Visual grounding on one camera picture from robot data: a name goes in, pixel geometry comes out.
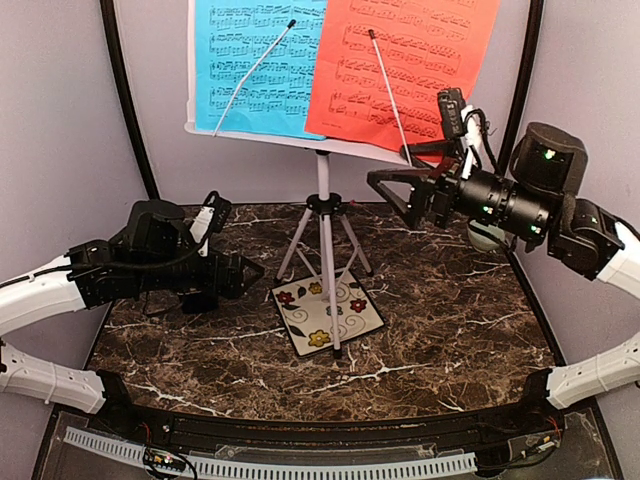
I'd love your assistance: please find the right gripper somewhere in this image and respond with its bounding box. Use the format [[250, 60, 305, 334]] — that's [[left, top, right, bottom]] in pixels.
[[365, 139, 551, 243]]

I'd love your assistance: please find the white perforated music stand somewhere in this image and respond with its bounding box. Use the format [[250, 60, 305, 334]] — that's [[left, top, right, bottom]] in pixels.
[[186, 1, 410, 352]]

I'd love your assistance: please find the red sheet music paper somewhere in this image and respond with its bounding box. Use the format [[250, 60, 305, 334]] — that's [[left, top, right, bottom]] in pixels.
[[305, 0, 500, 151]]

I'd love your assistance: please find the blue sheet music paper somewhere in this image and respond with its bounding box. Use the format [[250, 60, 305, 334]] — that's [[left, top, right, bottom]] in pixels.
[[194, 1, 327, 139]]

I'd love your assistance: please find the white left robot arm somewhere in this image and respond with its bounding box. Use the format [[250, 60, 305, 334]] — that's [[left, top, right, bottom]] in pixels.
[[1, 191, 264, 436]]

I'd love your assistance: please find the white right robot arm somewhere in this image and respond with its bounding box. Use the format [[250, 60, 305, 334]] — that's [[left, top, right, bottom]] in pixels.
[[405, 122, 639, 296]]

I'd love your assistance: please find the floral square ceramic plate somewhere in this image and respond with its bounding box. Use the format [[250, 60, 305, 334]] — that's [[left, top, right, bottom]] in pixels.
[[271, 272, 385, 357]]

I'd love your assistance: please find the black metronome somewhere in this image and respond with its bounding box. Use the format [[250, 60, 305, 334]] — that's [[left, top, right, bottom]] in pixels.
[[179, 292, 219, 315]]

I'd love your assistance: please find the pale green ceramic bowl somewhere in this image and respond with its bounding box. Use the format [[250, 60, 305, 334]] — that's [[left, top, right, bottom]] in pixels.
[[467, 220, 506, 252]]

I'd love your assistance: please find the grey slotted cable duct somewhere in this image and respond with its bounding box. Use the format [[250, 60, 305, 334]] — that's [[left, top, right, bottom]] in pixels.
[[63, 427, 478, 479]]

